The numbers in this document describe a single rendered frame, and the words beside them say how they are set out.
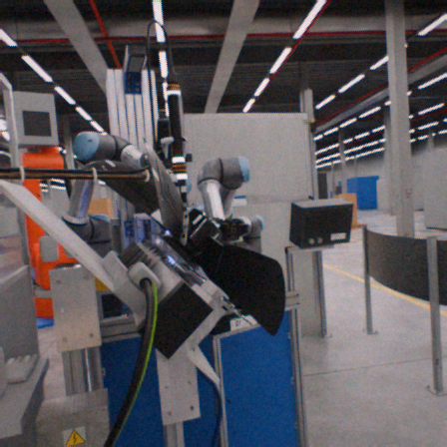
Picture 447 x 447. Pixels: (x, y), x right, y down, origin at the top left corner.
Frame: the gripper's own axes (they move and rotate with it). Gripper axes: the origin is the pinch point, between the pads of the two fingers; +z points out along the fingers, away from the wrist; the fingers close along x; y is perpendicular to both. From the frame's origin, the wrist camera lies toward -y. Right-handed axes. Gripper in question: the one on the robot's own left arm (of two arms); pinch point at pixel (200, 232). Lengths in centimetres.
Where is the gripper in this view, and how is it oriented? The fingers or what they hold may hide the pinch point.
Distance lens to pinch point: 127.7
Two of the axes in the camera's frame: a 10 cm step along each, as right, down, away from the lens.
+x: -0.1, 9.9, 1.2
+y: 8.1, 0.8, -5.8
